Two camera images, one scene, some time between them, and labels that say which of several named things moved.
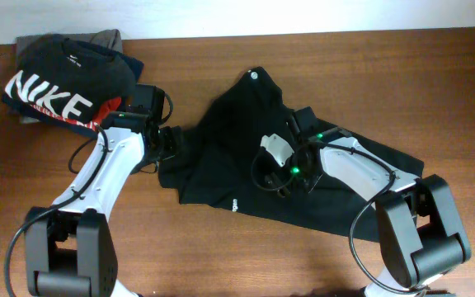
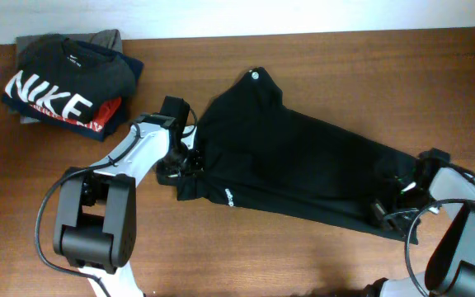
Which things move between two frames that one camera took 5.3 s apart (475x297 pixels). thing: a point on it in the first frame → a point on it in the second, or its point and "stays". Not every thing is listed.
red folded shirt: x=99 y=115 stays
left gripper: x=173 y=138 → x=166 y=169
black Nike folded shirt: x=69 y=77 stays
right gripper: x=277 y=178 → x=381 y=214
